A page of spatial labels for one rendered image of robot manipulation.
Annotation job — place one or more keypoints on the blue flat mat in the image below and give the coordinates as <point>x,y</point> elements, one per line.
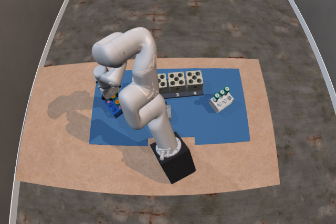
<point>190,116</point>

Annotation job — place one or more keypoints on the blue tube rack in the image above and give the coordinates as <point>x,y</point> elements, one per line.
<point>114,109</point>

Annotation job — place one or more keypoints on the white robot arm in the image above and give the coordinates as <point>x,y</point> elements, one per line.
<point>140,101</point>

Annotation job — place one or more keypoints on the white tube rack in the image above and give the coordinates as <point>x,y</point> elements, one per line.
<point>221,103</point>

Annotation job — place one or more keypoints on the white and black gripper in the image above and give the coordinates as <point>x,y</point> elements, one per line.
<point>107,94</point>

